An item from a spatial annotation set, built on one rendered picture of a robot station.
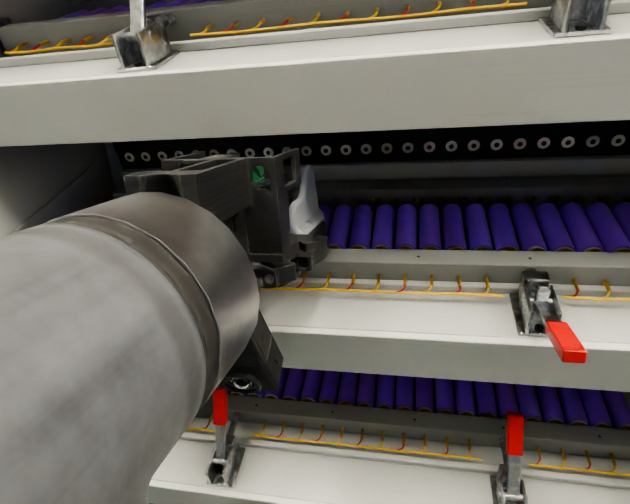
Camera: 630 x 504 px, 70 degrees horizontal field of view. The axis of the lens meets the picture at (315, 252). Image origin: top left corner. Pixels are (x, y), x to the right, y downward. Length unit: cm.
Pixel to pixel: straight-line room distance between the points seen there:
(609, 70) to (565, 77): 2
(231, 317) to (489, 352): 22
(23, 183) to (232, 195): 30
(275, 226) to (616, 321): 25
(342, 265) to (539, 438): 25
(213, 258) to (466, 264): 23
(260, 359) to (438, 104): 19
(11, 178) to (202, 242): 34
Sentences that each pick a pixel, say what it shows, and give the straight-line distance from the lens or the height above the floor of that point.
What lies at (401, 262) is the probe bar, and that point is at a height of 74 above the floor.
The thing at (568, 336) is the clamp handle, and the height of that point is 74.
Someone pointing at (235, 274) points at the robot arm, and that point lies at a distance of 18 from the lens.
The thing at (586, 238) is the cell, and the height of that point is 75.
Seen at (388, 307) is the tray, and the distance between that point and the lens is 36.
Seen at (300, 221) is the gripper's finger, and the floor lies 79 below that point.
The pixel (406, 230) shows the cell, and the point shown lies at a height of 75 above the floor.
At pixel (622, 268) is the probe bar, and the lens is 39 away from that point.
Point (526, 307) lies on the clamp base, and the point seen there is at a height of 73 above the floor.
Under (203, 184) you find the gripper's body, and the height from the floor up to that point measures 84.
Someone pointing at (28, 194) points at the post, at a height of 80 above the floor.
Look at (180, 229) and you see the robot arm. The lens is 17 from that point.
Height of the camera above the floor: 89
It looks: 22 degrees down
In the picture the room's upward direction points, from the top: 4 degrees counter-clockwise
